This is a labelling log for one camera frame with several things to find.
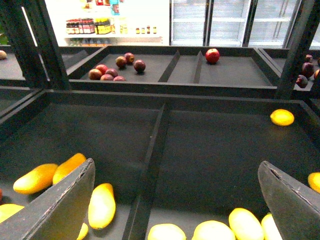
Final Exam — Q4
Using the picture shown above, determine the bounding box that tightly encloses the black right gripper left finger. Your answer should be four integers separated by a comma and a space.
0, 158, 96, 240

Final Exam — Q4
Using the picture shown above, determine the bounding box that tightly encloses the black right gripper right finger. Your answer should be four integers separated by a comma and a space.
257, 161, 320, 240

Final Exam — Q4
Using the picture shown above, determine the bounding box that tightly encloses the yellow mango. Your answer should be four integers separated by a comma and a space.
13, 163, 58, 195
52, 153, 87, 185
88, 183, 116, 230

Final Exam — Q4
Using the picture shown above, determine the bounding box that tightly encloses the yellow lemon bottom right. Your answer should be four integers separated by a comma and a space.
228, 207, 265, 240

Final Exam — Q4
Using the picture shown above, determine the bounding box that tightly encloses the yellow lemon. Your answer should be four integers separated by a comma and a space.
191, 220, 236, 240
147, 223, 187, 240
228, 207, 265, 240

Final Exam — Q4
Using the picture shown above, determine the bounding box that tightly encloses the yellow lemon far corner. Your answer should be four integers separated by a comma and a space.
270, 109, 295, 127

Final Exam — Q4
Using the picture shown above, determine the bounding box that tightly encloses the yellow lemon bottom centre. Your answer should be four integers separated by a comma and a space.
147, 223, 187, 240

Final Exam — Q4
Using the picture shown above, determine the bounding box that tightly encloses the red mango fruit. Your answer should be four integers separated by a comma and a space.
115, 56, 127, 69
88, 68, 103, 80
133, 59, 146, 73

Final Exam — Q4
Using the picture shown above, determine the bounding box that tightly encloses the dark wooden produce stand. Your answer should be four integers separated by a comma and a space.
0, 0, 320, 240

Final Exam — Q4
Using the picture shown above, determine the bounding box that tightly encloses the red apple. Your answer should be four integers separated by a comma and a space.
205, 48, 220, 64

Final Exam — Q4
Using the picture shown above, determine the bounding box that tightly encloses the white shelf with bottles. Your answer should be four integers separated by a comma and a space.
45, 0, 170, 47

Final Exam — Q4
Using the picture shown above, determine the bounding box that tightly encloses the glass door refrigerator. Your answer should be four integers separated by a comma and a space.
169, 0, 305, 49

